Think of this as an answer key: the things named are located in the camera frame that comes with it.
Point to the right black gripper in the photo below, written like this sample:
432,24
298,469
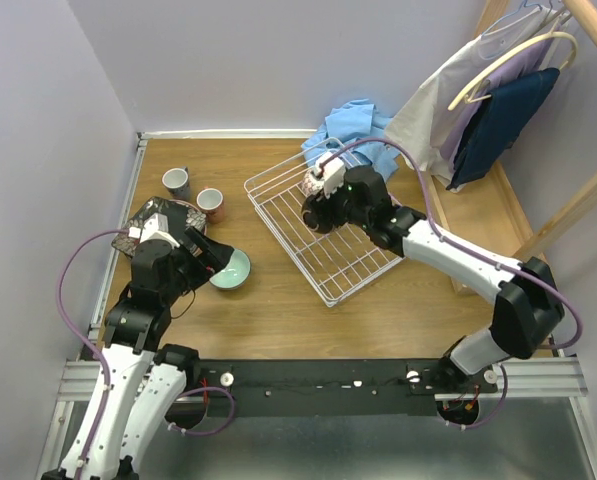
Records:
324,204

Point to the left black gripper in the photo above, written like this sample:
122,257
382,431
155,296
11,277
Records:
198,250

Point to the light green ribbed bowl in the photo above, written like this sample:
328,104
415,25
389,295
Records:
234,274

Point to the black square plate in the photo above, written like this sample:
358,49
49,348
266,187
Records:
181,216

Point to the dark brown bowl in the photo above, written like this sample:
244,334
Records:
317,215

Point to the red white patterned bowl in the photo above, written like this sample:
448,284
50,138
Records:
310,184

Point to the pink mug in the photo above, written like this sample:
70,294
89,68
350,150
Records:
211,202

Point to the grey mug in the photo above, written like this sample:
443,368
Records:
176,182

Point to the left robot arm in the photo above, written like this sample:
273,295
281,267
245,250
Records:
139,379

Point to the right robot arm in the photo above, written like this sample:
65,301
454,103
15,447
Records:
523,294

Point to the wooden clothes rack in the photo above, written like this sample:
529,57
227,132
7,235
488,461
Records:
541,196

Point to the light blue cloth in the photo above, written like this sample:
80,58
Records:
353,121

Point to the white t-shirt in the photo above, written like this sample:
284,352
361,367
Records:
428,130

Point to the navy blue garment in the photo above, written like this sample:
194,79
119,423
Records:
497,124

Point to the grey clothes hanger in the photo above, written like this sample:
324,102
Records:
557,17

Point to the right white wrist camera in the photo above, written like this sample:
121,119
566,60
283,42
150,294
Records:
328,172

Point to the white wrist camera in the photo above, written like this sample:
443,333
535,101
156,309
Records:
154,228
328,172

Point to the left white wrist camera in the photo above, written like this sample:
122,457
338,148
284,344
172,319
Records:
154,228

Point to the white wire dish rack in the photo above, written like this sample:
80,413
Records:
336,265

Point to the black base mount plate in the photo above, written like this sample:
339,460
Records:
352,387

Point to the blue wire hanger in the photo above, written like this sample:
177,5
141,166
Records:
512,28

